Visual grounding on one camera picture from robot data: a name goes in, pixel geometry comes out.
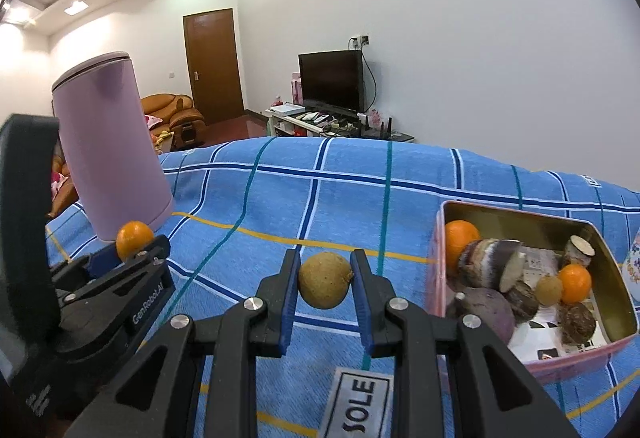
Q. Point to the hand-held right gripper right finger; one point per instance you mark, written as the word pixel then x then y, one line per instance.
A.
pixel 362 313

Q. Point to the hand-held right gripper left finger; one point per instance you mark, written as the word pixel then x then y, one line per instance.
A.
pixel 291 308

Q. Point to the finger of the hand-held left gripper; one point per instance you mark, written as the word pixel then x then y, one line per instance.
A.
pixel 106 259
pixel 150 270

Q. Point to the small orange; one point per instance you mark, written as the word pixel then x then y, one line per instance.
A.
pixel 134 238

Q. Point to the yellow-brown longan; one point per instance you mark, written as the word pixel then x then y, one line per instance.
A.
pixel 325 285
pixel 549 291

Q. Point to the purple turnip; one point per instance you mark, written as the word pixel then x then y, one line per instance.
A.
pixel 482 314

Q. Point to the large orange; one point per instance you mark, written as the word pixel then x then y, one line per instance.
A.
pixel 460 238

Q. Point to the large cut taro piece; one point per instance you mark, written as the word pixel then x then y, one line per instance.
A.
pixel 492 263

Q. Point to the round dark brown taro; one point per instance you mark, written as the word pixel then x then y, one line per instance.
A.
pixel 522 302

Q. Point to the medium orange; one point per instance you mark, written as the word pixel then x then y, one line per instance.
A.
pixel 575 283

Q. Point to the small brown taro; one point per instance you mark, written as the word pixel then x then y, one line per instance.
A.
pixel 577 324

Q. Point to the pink tin box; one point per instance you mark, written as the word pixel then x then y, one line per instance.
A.
pixel 575 368

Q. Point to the short cut taro piece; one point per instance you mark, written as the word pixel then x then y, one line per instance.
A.
pixel 580 250

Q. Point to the orange leather sofa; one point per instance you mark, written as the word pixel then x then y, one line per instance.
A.
pixel 65 198

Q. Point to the pink floral pillow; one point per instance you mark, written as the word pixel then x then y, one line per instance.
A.
pixel 55 180

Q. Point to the purple electric kettle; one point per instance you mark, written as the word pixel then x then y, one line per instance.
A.
pixel 110 143

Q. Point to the blue checked blanket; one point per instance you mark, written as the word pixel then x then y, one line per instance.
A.
pixel 325 198

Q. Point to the orange leather armchair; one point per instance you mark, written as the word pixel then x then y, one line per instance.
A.
pixel 175 115

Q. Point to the printed paper sheet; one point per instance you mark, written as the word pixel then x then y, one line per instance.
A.
pixel 537 343

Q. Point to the white television stand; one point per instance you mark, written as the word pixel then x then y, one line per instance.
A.
pixel 285 128

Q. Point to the black router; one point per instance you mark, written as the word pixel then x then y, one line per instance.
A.
pixel 375 128

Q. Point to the row of remote controls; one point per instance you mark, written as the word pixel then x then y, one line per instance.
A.
pixel 325 120

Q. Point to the white set-top box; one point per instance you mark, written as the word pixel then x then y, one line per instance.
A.
pixel 287 109

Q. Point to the recessed ceiling light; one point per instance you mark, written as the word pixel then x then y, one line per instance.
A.
pixel 15 14
pixel 75 7

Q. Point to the brown wooden door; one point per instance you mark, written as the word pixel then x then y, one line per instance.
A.
pixel 212 65

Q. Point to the pink gift box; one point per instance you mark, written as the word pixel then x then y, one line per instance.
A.
pixel 297 89

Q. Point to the black television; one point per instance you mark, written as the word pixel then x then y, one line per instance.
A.
pixel 330 80

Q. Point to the white cup with blue print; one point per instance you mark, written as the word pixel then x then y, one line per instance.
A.
pixel 632 268

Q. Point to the wall power outlet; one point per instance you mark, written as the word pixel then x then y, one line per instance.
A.
pixel 360 39

